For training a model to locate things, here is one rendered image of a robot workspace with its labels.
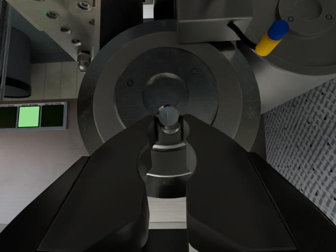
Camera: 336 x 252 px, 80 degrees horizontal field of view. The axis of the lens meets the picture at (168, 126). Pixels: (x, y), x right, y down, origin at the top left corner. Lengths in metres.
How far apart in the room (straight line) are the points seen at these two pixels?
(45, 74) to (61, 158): 2.43
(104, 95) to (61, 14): 0.31
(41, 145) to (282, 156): 0.53
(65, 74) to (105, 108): 2.65
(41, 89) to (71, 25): 2.44
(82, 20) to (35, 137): 0.31
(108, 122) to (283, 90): 0.16
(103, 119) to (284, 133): 0.29
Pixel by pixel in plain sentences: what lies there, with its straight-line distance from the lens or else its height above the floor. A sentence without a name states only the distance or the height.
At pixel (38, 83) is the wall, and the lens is 2.95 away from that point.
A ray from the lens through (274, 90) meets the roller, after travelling 0.22.
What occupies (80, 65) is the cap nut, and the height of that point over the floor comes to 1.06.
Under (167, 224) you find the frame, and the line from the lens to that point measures 0.51.
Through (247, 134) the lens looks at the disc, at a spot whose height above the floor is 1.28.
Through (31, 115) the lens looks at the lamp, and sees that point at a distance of 0.61.
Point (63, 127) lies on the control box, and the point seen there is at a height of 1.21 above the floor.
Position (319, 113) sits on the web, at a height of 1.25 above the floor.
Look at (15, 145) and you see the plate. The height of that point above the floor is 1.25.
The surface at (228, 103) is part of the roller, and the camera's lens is 0.16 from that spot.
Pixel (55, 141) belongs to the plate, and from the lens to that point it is 0.57.
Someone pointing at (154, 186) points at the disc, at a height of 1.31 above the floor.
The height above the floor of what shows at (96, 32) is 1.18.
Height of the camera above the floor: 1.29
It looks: 9 degrees down
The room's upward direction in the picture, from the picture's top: 178 degrees clockwise
